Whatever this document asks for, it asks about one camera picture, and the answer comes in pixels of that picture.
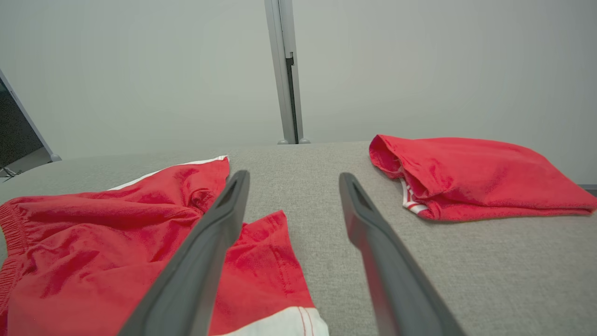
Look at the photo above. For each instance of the red shorts white stripe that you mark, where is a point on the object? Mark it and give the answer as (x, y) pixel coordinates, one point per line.
(93, 256)

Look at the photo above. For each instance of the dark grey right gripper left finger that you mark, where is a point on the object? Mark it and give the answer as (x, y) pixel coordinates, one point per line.
(200, 270)

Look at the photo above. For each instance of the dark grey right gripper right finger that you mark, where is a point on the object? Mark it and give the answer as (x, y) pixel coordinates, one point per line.
(392, 275)

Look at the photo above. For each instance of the grey partition post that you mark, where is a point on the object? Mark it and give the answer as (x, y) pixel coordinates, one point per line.
(287, 70)

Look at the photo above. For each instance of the red basketball jersey white sleeves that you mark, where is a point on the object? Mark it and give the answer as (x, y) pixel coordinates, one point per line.
(480, 177)

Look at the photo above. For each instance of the grey framed dark panel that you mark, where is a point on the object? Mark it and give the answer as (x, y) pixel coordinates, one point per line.
(16, 135)

